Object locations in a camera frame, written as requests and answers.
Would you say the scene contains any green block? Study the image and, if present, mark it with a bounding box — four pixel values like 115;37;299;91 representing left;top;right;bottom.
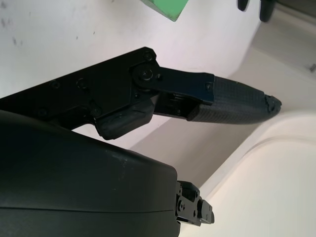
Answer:
142;0;190;22

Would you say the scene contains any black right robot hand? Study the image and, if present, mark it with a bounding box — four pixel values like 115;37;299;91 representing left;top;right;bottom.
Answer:
0;46;281;237

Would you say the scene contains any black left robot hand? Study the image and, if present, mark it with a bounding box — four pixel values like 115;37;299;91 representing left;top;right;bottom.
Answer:
237;0;278;23

